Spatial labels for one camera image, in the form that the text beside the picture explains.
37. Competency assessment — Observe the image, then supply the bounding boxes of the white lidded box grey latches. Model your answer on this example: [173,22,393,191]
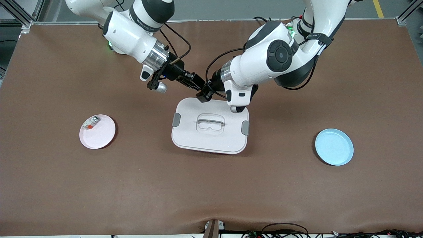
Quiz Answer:
[171,97,250,155]

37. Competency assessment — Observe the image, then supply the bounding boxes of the brown table mat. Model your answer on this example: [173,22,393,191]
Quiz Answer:
[0,18,423,236]

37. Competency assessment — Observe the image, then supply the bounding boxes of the white connector orange lever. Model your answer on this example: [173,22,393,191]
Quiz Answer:
[83,116,100,131]

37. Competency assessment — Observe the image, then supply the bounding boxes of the pink round plate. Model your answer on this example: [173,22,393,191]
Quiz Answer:
[79,114,116,150]

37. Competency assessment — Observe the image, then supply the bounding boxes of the light blue round plate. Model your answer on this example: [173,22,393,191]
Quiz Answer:
[315,128,354,166]

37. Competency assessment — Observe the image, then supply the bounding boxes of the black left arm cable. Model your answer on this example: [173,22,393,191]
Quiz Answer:
[205,48,318,99]

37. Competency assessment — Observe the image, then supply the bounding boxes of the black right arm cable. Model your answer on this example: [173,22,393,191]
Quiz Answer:
[114,0,192,63]

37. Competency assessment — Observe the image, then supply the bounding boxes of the brown camera mount bracket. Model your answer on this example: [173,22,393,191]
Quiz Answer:
[202,219,226,238]

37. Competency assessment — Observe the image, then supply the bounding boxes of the aluminium frame profile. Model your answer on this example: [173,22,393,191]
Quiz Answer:
[0,0,45,28]
[395,0,423,27]

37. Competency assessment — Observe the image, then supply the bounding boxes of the black looped cable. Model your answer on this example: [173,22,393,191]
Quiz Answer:
[261,223,310,238]

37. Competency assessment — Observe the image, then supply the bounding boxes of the black cable bundle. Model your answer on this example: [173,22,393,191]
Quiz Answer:
[330,229,423,238]

